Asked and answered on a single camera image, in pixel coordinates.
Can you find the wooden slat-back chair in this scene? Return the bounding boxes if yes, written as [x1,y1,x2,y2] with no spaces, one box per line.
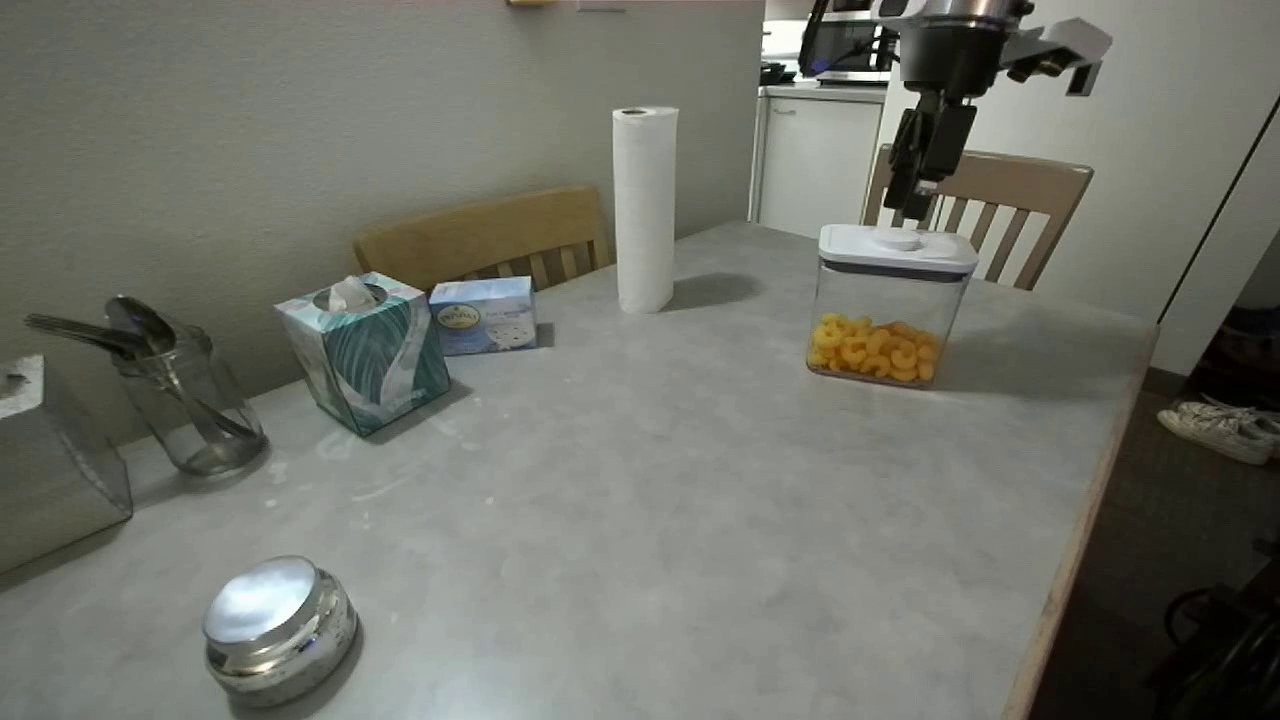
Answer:
[862,140,1097,296]

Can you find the orange snack pieces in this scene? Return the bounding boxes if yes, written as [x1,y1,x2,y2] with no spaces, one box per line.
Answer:
[804,312,943,387]

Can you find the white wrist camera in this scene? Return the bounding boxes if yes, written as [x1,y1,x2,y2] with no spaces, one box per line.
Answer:
[1000,14,1117,78]

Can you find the teal cube tissue box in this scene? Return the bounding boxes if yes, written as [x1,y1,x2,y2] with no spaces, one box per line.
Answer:
[272,269,456,440]

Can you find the black microwave oven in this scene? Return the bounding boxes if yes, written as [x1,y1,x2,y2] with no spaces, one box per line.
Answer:
[795,6,913,85]

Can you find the white paper towel roll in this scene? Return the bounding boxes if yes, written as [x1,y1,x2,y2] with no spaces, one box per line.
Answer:
[608,105,684,318]

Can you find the clear glass utensil jar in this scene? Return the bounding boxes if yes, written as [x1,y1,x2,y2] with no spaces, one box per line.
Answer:
[108,325,272,481]

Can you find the white sneaker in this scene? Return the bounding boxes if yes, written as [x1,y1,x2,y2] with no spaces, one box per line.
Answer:
[1156,395,1280,469]

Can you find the clear acrylic box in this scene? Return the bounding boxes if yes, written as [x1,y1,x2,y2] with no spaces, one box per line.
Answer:
[0,350,138,576]

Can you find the dark metal utensil handle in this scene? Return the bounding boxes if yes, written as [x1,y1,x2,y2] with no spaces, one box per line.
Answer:
[25,307,157,363]

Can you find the metal spoon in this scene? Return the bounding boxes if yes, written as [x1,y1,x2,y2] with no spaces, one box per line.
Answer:
[106,290,192,355]

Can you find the white rectangular container lid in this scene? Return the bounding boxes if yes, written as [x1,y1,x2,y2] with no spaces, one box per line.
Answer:
[815,219,985,278]

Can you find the blue flat tissue box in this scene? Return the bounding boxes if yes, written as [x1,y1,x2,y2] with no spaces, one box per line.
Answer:
[427,273,539,359]

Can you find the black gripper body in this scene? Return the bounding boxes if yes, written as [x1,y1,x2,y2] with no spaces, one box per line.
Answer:
[906,20,1020,105]

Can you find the black cables on floor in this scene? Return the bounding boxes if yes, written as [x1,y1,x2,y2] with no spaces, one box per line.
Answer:
[1153,537,1280,720]

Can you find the clear plastic food container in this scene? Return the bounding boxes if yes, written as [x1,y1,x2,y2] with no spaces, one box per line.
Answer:
[804,254,972,392]

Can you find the round silver metal lid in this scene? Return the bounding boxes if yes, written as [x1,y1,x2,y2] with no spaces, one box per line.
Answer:
[200,552,363,708]

